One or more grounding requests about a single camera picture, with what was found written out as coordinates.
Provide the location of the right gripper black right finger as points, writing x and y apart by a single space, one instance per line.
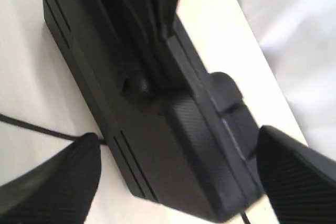
299 182

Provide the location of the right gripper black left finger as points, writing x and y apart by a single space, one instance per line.
60 190

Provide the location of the black plastic carrying case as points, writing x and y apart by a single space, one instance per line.
181 136

